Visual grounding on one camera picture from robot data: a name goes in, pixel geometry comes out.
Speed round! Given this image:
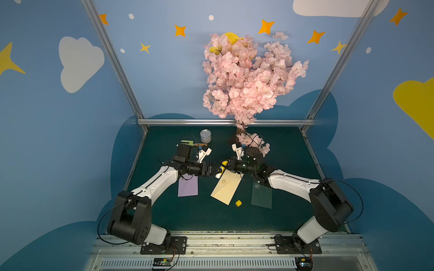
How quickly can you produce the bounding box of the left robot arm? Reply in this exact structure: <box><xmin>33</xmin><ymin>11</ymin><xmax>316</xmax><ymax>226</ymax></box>
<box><xmin>107</xmin><ymin>143</ymin><xmax>221</xmax><ymax>247</ymax></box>

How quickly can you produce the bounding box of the right controller board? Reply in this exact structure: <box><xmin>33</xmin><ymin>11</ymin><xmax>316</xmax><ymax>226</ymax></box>
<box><xmin>295</xmin><ymin>257</ymin><xmax>313</xmax><ymax>271</ymax></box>

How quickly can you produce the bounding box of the left controller board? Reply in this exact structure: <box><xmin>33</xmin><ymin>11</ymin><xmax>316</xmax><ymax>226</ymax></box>
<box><xmin>151</xmin><ymin>258</ymin><xmax>176</xmax><ymax>271</ymax></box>

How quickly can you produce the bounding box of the cream yellow envelope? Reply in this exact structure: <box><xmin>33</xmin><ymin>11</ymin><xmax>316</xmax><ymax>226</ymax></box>
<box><xmin>211</xmin><ymin>170</ymin><xmax>243</xmax><ymax>205</ymax></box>

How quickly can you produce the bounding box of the aluminium frame post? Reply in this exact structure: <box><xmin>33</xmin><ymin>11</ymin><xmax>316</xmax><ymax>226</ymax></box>
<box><xmin>81</xmin><ymin>0</ymin><xmax>149</xmax><ymax>134</ymax></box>
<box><xmin>305</xmin><ymin>0</ymin><xmax>381</xmax><ymax>123</ymax></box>

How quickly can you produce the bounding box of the silver tin can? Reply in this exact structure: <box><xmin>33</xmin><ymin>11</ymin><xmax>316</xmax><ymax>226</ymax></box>
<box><xmin>200</xmin><ymin>129</ymin><xmax>212</xmax><ymax>143</ymax></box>

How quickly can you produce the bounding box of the dark green envelope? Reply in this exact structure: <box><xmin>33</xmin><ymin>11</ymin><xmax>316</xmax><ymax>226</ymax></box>
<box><xmin>251</xmin><ymin>182</ymin><xmax>272</xmax><ymax>209</ymax></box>

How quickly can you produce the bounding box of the aluminium mounting rail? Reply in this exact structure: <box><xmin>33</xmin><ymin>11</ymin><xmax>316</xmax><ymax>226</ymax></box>
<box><xmin>85</xmin><ymin>231</ymin><xmax>377</xmax><ymax>271</ymax></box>

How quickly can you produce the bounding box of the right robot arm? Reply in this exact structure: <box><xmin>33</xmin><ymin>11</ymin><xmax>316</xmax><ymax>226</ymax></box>
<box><xmin>223</xmin><ymin>144</ymin><xmax>354</xmax><ymax>248</ymax></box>

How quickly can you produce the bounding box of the controller board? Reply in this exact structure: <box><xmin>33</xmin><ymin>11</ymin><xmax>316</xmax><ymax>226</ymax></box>
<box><xmin>151</xmin><ymin>258</ymin><xmax>176</xmax><ymax>271</ymax></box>
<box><xmin>295</xmin><ymin>257</ymin><xmax>313</xmax><ymax>271</ymax></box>

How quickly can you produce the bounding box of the yellow glue stick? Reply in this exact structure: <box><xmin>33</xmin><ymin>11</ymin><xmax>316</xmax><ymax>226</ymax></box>
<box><xmin>215</xmin><ymin>160</ymin><xmax>229</xmax><ymax>179</ymax></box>

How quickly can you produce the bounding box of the pink cherry blossom tree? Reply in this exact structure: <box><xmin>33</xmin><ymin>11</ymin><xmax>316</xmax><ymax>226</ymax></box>
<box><xmin>202</xmin><ymin>34</ymin><xmax>309</xmax><ymax>156</ymax></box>

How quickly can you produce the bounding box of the purple envelope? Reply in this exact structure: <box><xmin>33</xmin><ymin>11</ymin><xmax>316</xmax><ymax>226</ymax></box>
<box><xmin>177</xmin><ymin>174</ymin><xmax>198</xmax><ymax>197</ymax></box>

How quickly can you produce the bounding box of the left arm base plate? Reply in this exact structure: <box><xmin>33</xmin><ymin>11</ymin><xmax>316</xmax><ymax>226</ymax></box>
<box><xmin>140</xmin><ymin>236</ymin><xmax>188</xmax><ymax>255</ymax></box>

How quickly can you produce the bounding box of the left aluminium frame post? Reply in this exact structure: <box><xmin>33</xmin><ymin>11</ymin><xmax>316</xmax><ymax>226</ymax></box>
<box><xmin>81</xmin><ymin>0</ymin><xmax>149</xmax><ymax>134</ymax></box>

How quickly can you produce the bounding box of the green toy garden fork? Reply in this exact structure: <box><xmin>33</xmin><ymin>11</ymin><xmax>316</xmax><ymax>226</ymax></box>
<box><xmin>180</xmin><ymin>140</ymin><xmax>207</xmax><ymax>147</ymax></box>

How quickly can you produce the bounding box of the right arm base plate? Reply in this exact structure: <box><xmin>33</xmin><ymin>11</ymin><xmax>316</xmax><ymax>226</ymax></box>
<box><xmin>273</xmin><ymin>234</ymin><xmax>322</xmax><ymax>255</ymax></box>

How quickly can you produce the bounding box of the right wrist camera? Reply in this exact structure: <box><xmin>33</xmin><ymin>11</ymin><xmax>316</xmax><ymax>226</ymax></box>
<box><xmin>231</xmin><ymin>143</ymin><xmax>244</xmax><ymax>160</ymax></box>

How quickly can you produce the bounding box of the right aluminium frame post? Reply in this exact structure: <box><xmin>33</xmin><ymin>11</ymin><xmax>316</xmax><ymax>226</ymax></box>
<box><xmin>305</xmin><ymin>0</ymin><xmax>381</xmax><ymax>123</ymax></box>

